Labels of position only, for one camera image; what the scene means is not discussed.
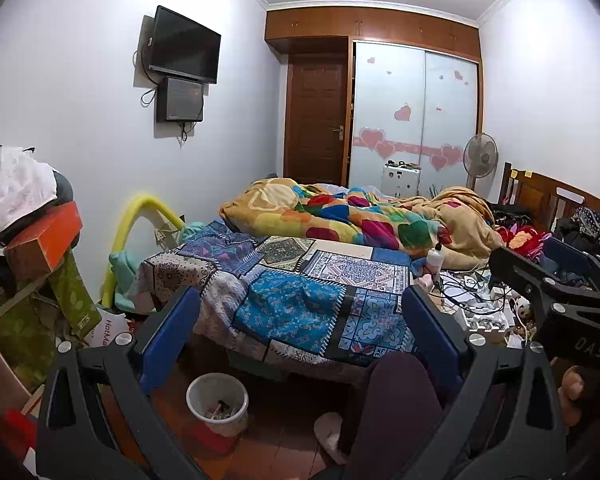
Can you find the wooden headboard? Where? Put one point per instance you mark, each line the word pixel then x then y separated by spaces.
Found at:
pixel 535 195

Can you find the white paper bag red print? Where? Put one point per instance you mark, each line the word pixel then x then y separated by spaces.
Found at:
pixel 107 327

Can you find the orange box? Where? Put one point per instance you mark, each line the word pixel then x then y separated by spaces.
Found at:
pixel 55 240

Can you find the colourful heart blanket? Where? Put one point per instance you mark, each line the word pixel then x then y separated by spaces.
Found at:
pixel 360 220

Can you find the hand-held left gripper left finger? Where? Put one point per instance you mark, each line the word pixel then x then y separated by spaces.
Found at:
pixel 172 332

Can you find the white pump bottle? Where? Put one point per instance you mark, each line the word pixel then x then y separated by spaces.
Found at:
pixel 435 262

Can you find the white wastebasket red base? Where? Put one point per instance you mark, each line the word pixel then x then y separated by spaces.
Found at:
pixel 215 420

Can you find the green patterned bag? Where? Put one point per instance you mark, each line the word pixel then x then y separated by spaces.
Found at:
pixel 70 295

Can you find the dark clothes pile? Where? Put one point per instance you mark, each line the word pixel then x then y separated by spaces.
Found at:
pixel 585 225

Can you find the black wall television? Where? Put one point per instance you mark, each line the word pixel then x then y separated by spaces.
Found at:
pixel 185 45

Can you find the pale pink slipper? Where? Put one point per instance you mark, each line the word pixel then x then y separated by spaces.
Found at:
pixel 330 435

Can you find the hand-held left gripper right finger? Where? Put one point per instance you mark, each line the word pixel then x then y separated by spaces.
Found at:
pixel 430 332

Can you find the wooden wardrobe sliding doors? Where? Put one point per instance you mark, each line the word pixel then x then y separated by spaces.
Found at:
pixel 410 110

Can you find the white power strip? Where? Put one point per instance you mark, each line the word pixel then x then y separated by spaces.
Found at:
pixel 485 319

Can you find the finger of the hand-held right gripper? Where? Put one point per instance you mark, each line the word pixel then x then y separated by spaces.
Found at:
pixel 520 267
pixel 570 255

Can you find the person's left leg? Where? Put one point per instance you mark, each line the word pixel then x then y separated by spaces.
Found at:
pixel 395 410

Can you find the white box appliance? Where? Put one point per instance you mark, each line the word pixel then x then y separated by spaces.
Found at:
pixel 400 182

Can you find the white cloth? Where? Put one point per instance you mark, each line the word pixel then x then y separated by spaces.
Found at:
pixel 15 185

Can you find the blue patchwork bed sheet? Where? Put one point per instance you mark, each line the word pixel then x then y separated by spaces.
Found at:
pixel 280 305

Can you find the standing fan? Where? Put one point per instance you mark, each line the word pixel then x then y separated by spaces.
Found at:
pixel 480 155

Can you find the teal fabric item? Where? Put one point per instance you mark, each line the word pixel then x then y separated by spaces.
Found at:
pixel 127 275

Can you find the black clothes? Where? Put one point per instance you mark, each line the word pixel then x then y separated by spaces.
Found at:
pixel 507 215

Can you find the red plush toy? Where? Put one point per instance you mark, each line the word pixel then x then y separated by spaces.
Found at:
pixel 522 240

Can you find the small black wall monitor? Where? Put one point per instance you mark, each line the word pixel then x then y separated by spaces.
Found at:
pixel 180 100

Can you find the yellow foam tube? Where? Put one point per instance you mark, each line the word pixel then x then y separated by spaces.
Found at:
pixel 125 220

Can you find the person's right hand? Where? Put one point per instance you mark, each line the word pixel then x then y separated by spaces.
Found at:
pixel 572 390

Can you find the brown wooden door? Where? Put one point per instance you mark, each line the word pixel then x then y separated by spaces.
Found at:
pixel 315 120

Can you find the dark grey pillow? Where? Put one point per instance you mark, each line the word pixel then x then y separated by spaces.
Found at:
pixel 65 187

